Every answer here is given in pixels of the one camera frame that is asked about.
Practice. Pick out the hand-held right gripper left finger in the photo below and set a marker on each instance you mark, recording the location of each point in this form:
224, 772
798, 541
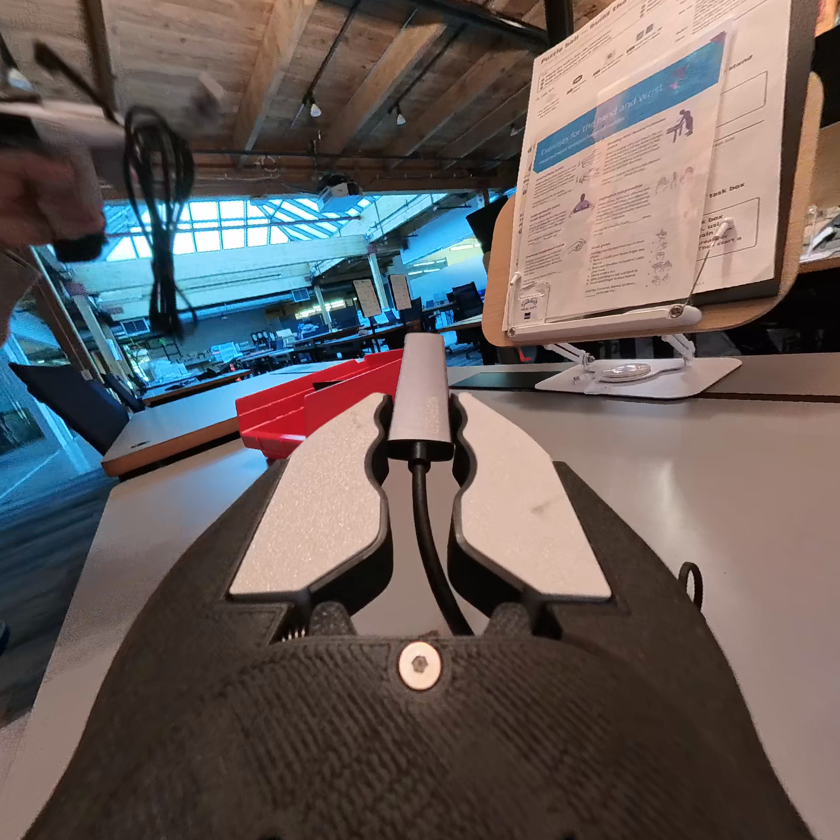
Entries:
321, 499

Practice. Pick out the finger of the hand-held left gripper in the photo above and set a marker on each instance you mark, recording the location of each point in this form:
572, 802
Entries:
72, 124

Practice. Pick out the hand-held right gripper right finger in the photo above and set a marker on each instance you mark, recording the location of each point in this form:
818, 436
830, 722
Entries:
525, 512

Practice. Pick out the red plastic bin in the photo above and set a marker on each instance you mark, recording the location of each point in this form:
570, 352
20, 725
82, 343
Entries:
275, 413

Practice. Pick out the person's left forearm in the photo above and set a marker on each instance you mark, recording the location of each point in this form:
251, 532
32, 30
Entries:
10, 295

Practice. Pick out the grey desk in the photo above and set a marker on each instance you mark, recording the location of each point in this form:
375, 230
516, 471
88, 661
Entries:
722, 472

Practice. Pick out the glass skylight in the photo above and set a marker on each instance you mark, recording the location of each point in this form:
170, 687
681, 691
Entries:
223, 223

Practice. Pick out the grey table with wooden edge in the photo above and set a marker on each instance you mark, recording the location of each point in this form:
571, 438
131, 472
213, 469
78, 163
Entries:
184, 426

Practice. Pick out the dark blue chair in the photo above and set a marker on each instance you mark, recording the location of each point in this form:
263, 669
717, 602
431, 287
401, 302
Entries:
72, 407

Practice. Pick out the standing sign board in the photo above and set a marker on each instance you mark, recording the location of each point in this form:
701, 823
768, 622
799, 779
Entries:
400, 292
366, 298

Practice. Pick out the black office chair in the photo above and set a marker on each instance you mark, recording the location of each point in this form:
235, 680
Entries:
467, 298

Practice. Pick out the wooden book stand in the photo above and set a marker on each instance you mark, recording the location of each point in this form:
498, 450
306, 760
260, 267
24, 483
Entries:
499, 275

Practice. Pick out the ceiling mounted projector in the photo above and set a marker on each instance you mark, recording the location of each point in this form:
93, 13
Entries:
341, 186

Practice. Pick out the black monitor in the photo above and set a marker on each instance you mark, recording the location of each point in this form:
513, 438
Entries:
482, 226

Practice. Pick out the white instruction sheet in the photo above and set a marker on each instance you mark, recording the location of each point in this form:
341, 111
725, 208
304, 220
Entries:
748, 131

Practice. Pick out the dark grey backing board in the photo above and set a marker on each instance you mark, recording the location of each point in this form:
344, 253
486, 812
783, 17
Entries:
797, 98

